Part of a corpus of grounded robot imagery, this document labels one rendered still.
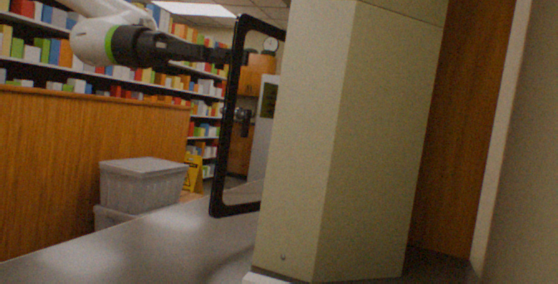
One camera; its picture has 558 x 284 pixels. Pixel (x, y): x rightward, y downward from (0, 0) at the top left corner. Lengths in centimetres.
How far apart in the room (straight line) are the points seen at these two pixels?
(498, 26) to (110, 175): 259
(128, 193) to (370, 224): 237
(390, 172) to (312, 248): 19
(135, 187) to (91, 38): 202
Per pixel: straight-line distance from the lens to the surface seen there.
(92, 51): 91
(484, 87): 98
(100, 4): 106
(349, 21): 63
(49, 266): 67
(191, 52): 76
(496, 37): 101
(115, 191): 297
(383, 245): 73
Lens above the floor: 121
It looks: 3 degrees down
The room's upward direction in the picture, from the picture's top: 9 degrees clockwise
